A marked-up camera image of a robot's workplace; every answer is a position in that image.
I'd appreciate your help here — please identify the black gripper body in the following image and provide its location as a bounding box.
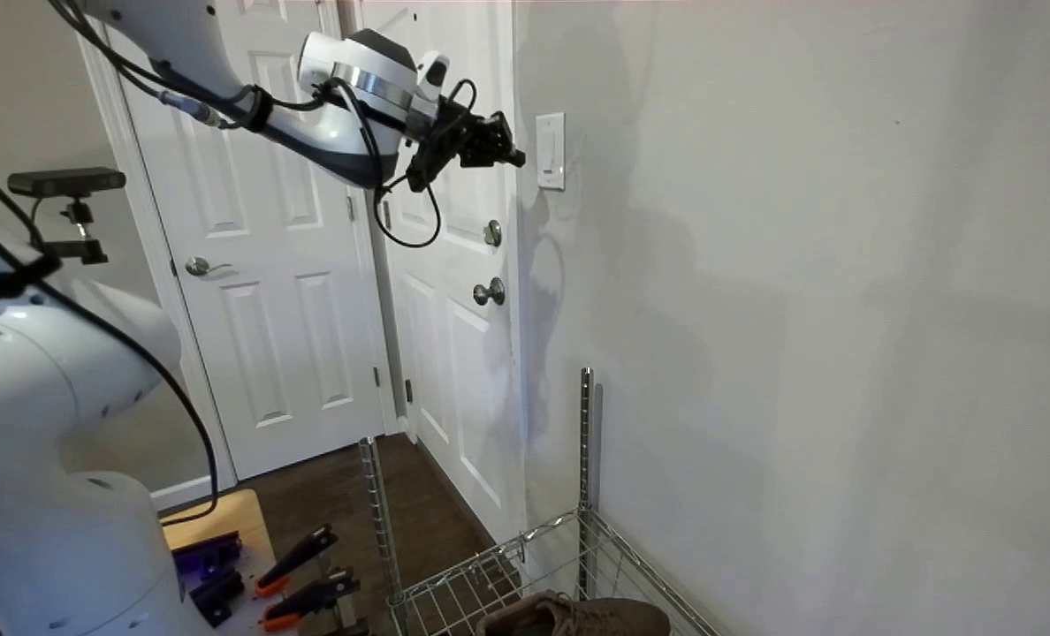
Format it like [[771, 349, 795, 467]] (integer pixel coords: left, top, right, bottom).
[[406, 110, 504, 192]]

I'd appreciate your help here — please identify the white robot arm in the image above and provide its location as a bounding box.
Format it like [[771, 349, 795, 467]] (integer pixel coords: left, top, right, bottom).
[[0, 0, 523, 636]]

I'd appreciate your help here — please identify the silver deadbolt knob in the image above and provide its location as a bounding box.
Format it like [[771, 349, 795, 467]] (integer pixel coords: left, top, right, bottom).
[[480, 221, 505, 249]]

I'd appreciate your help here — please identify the silver door knob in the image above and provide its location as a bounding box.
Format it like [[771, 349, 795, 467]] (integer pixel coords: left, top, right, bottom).
[[475, 275, 505, 308]]

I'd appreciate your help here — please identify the white panel entry door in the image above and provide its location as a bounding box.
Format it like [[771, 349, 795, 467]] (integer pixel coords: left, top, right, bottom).
[[356, 0, 523, 540]]

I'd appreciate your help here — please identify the white interior closet door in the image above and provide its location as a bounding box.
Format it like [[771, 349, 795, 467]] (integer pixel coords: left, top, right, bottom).
[[82, 0, 391, 477]]

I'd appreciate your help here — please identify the orange black clamp upper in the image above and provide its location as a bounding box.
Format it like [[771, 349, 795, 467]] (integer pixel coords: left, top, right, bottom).
[[255, 523, 338, 595]]

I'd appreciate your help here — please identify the orange black clamp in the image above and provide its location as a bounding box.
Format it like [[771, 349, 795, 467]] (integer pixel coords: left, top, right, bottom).
[[259, 570, 362, 632], [255, 523, 338, 595]]

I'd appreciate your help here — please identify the wooden board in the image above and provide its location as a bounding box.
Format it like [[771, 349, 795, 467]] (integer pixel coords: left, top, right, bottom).
[[164, 487, 275, 583]]

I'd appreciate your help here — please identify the orange black clamp lower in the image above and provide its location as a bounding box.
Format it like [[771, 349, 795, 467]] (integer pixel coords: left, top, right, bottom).
[[259, 570, 362, 632]]

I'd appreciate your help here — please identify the brown suede shoe front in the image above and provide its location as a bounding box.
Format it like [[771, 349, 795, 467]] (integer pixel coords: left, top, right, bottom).
[[480, 595, 672, 636]]

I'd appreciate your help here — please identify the white wall light switch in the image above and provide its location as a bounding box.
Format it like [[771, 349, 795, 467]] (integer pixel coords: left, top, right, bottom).
[[538, 112, 567, 192]]

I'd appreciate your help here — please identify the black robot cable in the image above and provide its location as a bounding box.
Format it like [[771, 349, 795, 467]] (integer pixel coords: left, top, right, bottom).
[[0, 0, 485, 528]]

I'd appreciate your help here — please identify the silver closet door handle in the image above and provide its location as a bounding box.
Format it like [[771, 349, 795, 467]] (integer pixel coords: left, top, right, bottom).
[[186, 258, 233, 278]]

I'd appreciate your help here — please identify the metal wire shoe rack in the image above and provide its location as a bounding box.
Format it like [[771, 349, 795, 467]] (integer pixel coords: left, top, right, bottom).
[[365, 368, 723, 636]]

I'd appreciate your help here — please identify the black camera on tripod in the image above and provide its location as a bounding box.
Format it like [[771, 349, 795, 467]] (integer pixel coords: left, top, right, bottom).
[[8, 165, 128, 264]]

